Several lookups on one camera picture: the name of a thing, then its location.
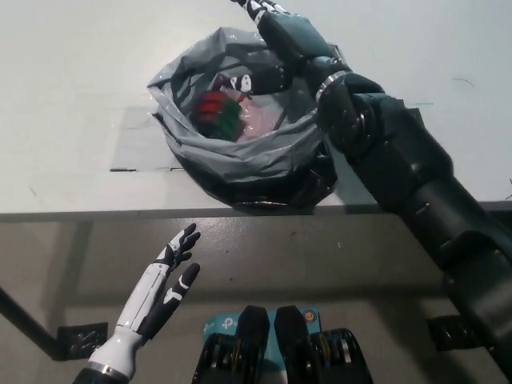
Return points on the grey plastic bag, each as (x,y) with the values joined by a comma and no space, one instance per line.
(248,160)

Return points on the black ribbed robot torso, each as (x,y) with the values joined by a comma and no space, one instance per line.
(328,356)

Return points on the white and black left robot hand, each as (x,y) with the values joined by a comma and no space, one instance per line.
(148,308)

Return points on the rubik's cube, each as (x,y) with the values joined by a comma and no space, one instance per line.
(216,116)

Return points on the teal tp-link box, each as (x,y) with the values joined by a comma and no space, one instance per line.
(218,322)

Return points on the clear tape patch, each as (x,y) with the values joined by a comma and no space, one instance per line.
(136,148)

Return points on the pink packet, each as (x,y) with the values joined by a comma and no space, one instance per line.
(260,120)

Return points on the black table leg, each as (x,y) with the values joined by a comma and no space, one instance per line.
(28,320)

